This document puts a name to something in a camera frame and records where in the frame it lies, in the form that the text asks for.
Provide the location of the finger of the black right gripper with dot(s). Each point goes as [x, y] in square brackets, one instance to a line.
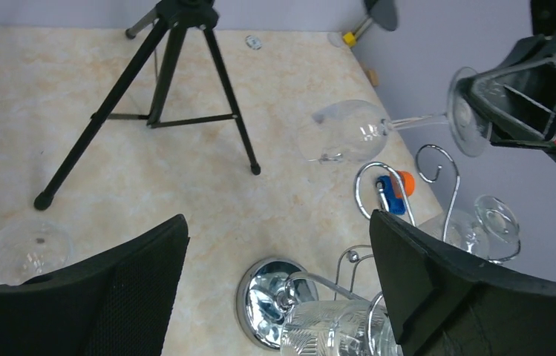
[518, 97]

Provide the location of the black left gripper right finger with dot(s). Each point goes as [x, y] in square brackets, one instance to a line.
[444, 301]

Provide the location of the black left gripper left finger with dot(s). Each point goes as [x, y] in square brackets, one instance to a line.
[118, 302]

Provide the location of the clear wine glass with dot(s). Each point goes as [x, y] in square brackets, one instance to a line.
[492, 219]
[30, 248]
[356, 130]
[337, 328]

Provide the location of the chrome wine glass rack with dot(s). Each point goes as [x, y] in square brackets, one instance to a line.
[273, 286]

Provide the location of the blue orange toy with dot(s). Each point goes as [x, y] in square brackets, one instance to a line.
[389, 192]

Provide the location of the yellow corner clip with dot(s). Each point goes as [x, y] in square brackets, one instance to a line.
[349, 39]

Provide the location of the black music stand tripod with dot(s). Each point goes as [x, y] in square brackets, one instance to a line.
[171, 20]

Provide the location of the round metal table insert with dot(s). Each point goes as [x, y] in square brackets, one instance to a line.
[253, 42]

